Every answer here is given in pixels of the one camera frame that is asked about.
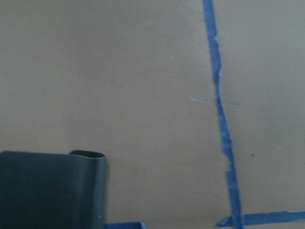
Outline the black mouse pad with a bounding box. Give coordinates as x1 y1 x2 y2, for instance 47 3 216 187
0 150 106 229

